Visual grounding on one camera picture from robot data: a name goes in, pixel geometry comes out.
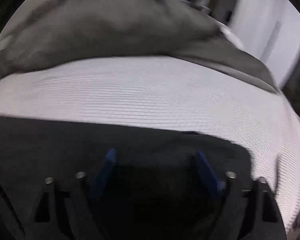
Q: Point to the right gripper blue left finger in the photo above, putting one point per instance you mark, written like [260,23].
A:
[88,192]

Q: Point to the white wardrobe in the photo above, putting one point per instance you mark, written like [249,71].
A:
[270,31]

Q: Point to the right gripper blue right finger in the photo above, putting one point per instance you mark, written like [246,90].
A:
[223,191]

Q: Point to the white office chair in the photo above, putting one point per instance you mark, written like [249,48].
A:
[203,6]

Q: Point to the dark grey duvet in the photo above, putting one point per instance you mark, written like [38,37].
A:
[62,31]

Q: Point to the black pants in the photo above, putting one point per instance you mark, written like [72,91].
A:
[154,191]

